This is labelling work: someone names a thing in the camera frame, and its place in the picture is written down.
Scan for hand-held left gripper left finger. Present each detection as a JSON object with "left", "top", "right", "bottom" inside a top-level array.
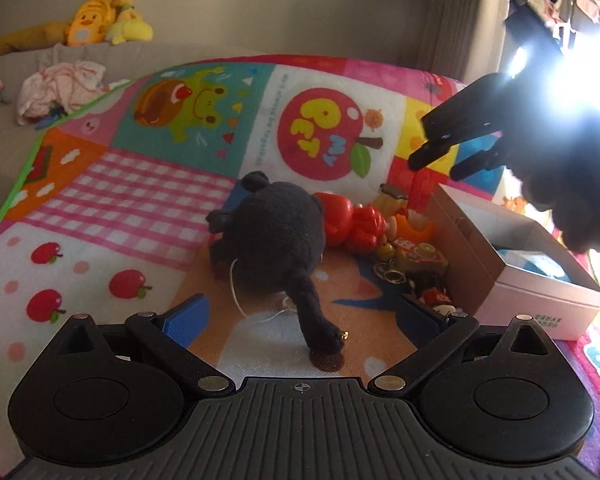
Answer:
[{"left": 55, "top": 294, "right": 237, "bottom": 397}]

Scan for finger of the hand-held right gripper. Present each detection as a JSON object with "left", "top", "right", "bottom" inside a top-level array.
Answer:
[
  {"left": 408, "top": 74, "right": 518, "bottom": 171},
  {"left": 450, "top": 134, "right": 519, "bottom": 181}
]

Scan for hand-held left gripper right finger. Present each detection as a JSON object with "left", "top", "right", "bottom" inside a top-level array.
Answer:
[{"left": 367, "top": 294, "right": 551, "bottom": 397}]

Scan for small red white toy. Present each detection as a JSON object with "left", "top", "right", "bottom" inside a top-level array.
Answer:
[{"left": 417, "top": 287, "right": 456, "bottom": 317}]

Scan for toy camera keychain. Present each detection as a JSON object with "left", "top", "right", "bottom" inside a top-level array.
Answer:
[{"left": 375, "top": 239, "right": 451, "bottom": 286}]

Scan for orange toy bowl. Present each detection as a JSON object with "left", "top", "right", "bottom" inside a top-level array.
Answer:
[{"left": 395, "top": 212, "right": 437, "bottom": 253}]

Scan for yellow brown small toy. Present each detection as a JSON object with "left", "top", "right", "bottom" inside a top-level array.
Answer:
[{"left": 372, "top": 185, "right": 409, "bottom": 217}]

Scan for pink cardboard box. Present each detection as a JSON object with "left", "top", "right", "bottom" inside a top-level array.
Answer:
[{"left": 425, "top": 183, "right": 600, "bottom": 341}]

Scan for blue tissue packet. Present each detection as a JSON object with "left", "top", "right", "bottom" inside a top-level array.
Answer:
[{"left": 495, "top": 247, "right": 571, "bottom": 281}]

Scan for black plush toy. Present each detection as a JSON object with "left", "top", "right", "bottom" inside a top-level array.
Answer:
[{"left": 205, "top": 171, "right": 348, "bottom": 356}]

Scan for red toy figure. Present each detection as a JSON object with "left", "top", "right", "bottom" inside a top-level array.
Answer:
[{"left": 312, "top": 191, "right": 402, "bottom": 252}]

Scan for person's right hand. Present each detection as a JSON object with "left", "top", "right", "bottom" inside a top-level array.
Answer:
[{"left": 510, "top": 105, "right": 600, "bottom": 256}]

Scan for colourful printed play mat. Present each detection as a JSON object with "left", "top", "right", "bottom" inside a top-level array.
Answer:
[{"left": 0, "top": 54, "right": 600, "bottom": 480}]

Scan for pink white crumpled cloth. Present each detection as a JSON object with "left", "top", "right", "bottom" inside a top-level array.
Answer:
[{"left": 16, "top": 60, "right": 106, "bottom": 126}]

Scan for yellow duck plush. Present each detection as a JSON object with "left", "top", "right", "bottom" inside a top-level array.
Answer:
[{"left": 105, "top": 7, "right": 154, "bottom": 45}]

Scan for long yellow cushion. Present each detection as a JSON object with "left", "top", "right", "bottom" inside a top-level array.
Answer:
[{"left": 0, "top": 22, "right": 71, "bottom": 60}]

